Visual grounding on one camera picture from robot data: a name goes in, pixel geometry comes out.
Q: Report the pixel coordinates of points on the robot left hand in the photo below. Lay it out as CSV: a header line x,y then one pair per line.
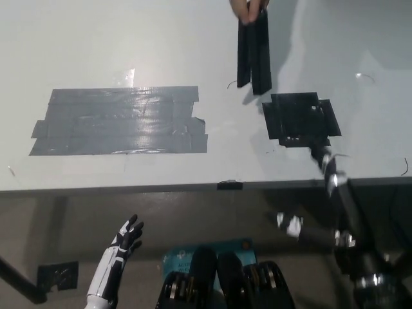
x,y
109,264

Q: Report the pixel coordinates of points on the large black tape patch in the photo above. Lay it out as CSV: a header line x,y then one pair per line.
x,y
296,119

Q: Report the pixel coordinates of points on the black tape on floor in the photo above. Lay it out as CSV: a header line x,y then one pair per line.
x,y
58,273

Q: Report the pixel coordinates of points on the black stapler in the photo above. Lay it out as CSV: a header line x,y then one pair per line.
x,y
260,51

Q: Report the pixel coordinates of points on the black metal pole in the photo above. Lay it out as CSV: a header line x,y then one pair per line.
x,y
19,283

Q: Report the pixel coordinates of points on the clear tape piece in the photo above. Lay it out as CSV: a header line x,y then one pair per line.
x,y
127,76

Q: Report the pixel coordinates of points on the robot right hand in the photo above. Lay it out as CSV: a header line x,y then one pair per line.
x,y
292,224

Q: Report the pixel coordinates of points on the person's bare hand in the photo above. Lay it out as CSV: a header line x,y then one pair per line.
x,y
244,9

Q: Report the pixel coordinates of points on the grey duct tape patch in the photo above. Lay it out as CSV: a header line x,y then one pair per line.
x,y
122,122

